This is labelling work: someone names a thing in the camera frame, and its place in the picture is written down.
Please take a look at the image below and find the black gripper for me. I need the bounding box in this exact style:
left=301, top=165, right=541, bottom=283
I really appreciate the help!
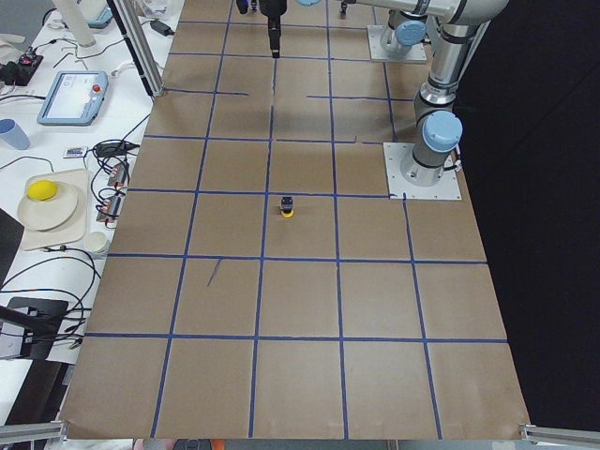
left=260, top=0, right=287, bottom=58

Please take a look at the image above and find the yellow push button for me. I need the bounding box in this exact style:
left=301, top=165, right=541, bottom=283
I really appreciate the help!
left=279, top=196, right=294, bottom=218

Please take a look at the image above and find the black power adapter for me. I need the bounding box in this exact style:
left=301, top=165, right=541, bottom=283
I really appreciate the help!
left=150, top=19, right=174, bottom=37

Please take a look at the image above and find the white cardboard tube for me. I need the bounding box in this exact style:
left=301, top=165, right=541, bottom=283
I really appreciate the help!
left=52, top=0, right=96, bottom=48

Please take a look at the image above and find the blue teach pendant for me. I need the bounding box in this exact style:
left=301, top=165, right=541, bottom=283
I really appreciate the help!
left=37, top=70, right=109, bottom=127

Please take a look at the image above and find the light blue plastic cup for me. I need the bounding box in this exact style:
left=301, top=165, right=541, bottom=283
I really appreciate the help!
left=0, top=119, right=30, bottom=150

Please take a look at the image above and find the white paper cup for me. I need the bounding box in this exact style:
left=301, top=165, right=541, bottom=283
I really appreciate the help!
left=83, top=232, right=111, bottom=257

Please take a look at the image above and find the yellow lemon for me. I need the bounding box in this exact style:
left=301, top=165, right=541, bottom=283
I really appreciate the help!
left=26, top=179, right=58, bottom=202

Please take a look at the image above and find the beige tray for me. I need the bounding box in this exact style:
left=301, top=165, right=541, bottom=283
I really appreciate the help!
left=17, top=169, right=90, bottom=250

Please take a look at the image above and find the beige round plate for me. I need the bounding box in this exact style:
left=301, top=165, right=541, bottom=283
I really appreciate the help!
left=17, top=183, right=78, bottom=231

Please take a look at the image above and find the aluminium frame post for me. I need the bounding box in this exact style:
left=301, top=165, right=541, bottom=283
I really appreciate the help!
left=107, top=0, right=164, bottom=98

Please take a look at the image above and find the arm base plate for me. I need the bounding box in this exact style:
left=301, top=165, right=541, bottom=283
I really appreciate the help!
left=383, top=142, right=462, bottom=201
left=367, top=25, right=428, bottom=64

